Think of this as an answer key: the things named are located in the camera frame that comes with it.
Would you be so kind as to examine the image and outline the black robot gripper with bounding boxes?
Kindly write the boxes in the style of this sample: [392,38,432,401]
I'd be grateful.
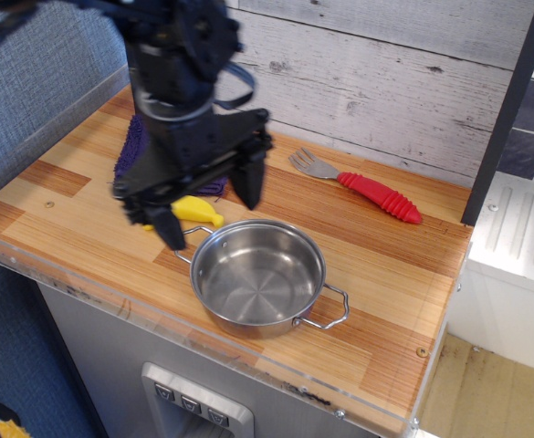
[112,109,272,250]

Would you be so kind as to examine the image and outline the stainless steel pan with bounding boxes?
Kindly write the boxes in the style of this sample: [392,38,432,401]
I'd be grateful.
[174,219,351,339]

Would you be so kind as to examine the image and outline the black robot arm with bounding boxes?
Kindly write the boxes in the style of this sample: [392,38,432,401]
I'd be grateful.
[0,1,271,250]

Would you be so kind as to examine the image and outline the purple folded towel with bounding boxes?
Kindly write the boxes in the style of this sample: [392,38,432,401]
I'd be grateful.
[114,114,227,197]

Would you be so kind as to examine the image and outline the yellow toy banana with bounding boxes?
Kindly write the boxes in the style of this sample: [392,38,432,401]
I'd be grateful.
[141,194,225,232]

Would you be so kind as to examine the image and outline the clear acrylic edge guard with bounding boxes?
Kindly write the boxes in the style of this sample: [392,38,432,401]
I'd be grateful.
[0,241,421,437]

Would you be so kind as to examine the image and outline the silver dispenser panel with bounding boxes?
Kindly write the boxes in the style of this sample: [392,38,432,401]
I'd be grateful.
[141,362,255,437]

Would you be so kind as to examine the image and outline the yellow object bottom left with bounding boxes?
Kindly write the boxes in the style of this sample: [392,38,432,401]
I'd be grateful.
[0,421,31,438]

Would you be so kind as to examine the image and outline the white ribbed side unit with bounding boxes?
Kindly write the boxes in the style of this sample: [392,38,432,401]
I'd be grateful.
[468,172,534,292]

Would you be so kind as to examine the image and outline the red handled fork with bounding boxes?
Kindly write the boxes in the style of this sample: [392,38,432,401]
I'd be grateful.
[288,148,423,224]

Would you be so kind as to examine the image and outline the dark right vertical post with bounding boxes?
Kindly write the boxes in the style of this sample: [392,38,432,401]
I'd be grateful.
[461,14,534,226]

